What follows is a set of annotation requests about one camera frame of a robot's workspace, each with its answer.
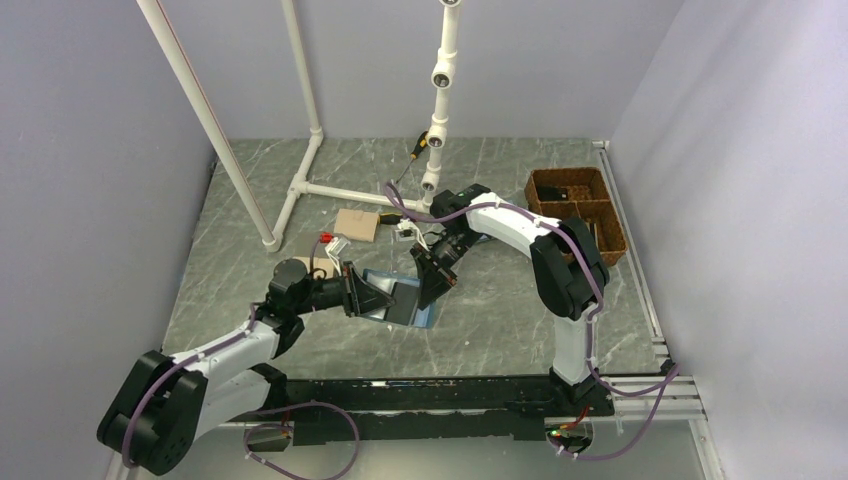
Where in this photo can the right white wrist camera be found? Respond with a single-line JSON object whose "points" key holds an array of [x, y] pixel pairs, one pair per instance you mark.
{"points": [[406, 231]]}

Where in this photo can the aluminium frame rail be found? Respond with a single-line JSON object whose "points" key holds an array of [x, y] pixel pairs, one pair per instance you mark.
{"points": [[632, 396]]}

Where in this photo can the black yellow screwdriver near pipe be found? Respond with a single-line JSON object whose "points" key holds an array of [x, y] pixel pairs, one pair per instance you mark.
{"points": [[389, 218]]}

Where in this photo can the teal blue card holder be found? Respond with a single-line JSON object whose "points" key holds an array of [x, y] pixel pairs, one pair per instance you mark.
{"points": [[382, 281]]}

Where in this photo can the beige card holder lower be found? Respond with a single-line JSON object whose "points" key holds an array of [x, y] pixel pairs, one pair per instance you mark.
{"points": [[321, 267]]}

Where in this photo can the black yellow screwdriver far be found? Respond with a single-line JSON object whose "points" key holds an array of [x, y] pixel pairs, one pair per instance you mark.
{"points": [[420, 145]]}

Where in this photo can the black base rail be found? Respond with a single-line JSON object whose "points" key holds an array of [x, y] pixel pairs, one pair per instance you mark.
{"points": [[322, 411]]}

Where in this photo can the silver grey credit card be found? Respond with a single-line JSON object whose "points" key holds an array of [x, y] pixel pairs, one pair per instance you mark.
{"points": [[404, 311]]}

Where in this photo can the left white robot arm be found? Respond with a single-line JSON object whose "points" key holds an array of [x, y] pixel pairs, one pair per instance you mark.
{"points": [[168, 401]]}

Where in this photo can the white PVC pipe frame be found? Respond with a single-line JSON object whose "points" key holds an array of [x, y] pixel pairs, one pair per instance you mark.
{"points": [[239, 65]]}

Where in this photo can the brown wicker basket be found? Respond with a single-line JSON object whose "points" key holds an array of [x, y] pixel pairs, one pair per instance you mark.
{"points": [[579, 192]]}

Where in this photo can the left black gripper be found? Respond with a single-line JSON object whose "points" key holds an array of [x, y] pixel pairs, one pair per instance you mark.
{"points": [[357, 295]]}

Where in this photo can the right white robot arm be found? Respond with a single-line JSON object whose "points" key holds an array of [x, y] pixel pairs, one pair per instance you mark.
{"points": [[570, 276]]}

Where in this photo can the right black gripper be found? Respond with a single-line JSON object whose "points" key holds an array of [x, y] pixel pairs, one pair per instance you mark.
{"points": [[433, 278]]}

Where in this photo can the tan card holder upper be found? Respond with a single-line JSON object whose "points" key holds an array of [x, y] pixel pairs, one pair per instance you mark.
{"points": [[356, 225]]}

